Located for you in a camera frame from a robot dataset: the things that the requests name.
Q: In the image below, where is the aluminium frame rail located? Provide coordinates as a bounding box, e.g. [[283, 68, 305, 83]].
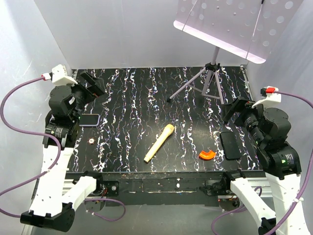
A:
[[63, 171, 268, 202]]

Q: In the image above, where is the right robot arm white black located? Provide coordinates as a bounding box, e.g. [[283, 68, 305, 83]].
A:
[[201, 97, 309, 235]]

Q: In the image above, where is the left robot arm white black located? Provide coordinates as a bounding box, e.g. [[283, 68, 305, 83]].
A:
[[20, 71, 104, 232]]

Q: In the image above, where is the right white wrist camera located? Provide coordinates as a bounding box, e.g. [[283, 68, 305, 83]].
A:
[[252, 86, 282, 109]]

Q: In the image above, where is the beige wooden microphone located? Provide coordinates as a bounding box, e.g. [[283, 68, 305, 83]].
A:
[[144, 124, 175, 163]]

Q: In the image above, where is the orange curved plastic piece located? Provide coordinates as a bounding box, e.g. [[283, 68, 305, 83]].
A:
[[199, 150, 216, 161]]

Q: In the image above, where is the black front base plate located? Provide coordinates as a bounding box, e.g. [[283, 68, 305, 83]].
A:
[[66, 171, 265, 208]]

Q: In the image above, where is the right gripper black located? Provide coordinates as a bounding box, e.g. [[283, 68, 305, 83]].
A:
[[220, 95, 271, 145]]

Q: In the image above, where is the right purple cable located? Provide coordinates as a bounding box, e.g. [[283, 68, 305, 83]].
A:
[[211, 91, 313, 235]]

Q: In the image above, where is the lavender music stand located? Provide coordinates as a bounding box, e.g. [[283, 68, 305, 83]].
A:
[[168, 0, 302, 101]]

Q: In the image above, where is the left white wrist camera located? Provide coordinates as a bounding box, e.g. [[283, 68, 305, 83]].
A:
[[41, 64, 78, 86]]

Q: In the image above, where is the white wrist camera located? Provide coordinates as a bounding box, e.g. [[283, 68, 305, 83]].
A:
[[41, 64, 78, 86], [252, 86, 282, 109]]

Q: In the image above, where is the lavender phone case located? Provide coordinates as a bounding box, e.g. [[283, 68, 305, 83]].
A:
[[78, 114, 101, 127]]

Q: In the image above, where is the black phone on right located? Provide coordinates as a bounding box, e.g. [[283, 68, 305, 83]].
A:
[[220, 131, 241, 161]]

